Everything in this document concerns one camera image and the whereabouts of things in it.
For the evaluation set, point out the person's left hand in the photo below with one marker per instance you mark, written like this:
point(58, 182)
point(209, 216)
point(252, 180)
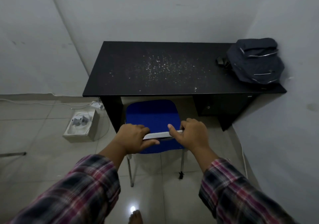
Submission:
point(129, 138)

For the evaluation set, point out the person's right hand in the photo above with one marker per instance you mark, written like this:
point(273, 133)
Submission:
point(193, 138)

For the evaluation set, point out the person's right thumb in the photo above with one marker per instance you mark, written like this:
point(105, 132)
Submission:
point(172, 131)

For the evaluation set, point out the person's left thumb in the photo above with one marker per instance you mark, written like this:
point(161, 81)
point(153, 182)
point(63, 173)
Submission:
point(150, 143)

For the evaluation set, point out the blue metal-framed chair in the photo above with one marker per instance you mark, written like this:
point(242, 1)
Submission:
point(152, 114)

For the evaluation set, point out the person's left forearm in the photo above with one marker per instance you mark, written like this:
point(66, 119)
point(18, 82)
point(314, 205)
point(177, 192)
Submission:
point(74, 191)

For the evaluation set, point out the person's right forearm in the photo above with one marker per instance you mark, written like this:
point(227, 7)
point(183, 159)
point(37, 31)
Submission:
point(234, 194)

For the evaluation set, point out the black desk drawer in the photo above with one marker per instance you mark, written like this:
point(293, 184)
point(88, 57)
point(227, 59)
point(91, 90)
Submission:
point(211, 105)

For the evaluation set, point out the white power adapter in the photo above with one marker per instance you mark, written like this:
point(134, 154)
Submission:
point(97, 105)

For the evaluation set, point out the scattered white crumbs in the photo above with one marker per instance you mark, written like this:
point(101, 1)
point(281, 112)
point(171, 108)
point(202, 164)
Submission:
point(162, 67)

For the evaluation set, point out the black wooden desk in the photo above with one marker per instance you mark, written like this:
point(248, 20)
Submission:
point(159, 67)

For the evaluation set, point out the white cardboard box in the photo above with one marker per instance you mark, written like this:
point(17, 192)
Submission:
point(82, 128)

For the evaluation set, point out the grey items in box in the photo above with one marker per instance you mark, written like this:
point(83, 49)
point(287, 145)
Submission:
point(79, 121)

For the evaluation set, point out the person's bare foot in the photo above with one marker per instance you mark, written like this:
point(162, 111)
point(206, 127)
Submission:
point(135, 217)

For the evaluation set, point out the dark blue backpack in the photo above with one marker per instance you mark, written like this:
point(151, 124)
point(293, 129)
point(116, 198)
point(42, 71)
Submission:
point(256, 62)

